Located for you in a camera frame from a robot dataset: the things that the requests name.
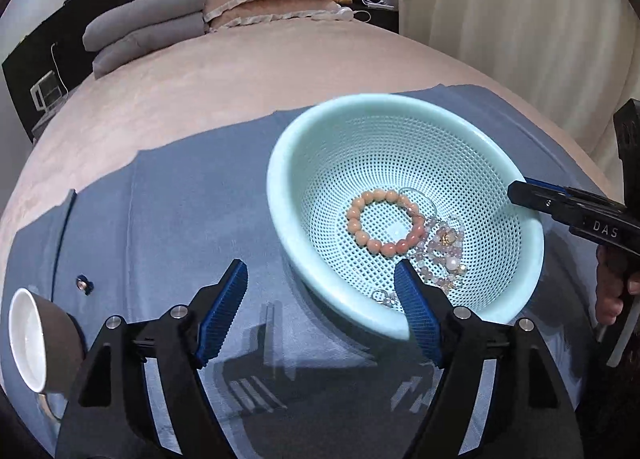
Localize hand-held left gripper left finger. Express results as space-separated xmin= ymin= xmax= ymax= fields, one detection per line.
xmin=55 ymin=259 xmax=249 ymax=459

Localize large pearl drop earring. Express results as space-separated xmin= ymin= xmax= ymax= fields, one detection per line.
xmin=440 ymin=254 xmax=467 ymax=286

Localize white bedside device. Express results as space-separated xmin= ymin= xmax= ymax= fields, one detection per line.
xmin=30 ymin=70 xmax=68 ymax=112

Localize pink bead necklace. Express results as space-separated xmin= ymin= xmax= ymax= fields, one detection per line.
xmin=400 ymin=212 xmax=471 ymax=292

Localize teal plastic basket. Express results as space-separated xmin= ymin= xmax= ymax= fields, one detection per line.
xmin=266 ymin=93 xmax=546 ymax=341

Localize thin black stick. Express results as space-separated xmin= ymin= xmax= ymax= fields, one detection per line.
xmin=50 ymin=189 xmax=78 ymax=297

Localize white hanging cable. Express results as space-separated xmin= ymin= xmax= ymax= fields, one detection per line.
xmin=50 ymin=42 xmax=68 ymax=95

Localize cream curtain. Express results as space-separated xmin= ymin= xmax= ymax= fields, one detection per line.
xmin=395 ymin=0 xmax=640 ymax=180

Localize bed with pink sheet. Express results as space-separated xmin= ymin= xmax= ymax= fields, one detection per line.
xmin=0 ymin=14 xmax=621 ymax=459

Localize silver hoop bangle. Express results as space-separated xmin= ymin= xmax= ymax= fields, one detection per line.
xmin=397 ymin=186 xmax=442 ymax=220

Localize white charger with cable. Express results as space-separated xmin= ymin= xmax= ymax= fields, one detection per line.
xmin=320 ymin=6 xmax=372 ymax=23

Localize blue cloth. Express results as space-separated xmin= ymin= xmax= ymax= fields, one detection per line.
xmin=0 ymin=84 xmax=621 ymax=459

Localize black headboard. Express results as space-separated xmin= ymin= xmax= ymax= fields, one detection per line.
xmin=1 ymin=0 xmax=401 ymax=142

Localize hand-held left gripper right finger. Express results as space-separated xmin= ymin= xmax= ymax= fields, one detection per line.
xmin=393 ymin=259 xmax=586 ymax=459

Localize person's right hand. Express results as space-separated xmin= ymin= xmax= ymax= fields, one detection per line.
xmin=595 ymin=244 xmax=623 ymax=326

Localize grey pillow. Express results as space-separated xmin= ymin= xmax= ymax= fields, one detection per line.
xmin=82 ymin=0 xmax=207 ymax=51
xmin=92 ymin=13 xmax=211 ymax=79

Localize brown and white mug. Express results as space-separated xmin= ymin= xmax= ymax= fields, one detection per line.
xmin=7 ymin=287 xmax=91 ymax=420

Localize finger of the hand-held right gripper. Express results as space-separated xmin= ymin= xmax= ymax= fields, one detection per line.
xmin=525 ymin=179 xmax=626 ymax=212
xmin=507 ymin=180 xmax=626 ymax=230

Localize orange bead bracelet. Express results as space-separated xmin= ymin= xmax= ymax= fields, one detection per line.
xmin=346 ymin=189 xmax=425 ymax=256

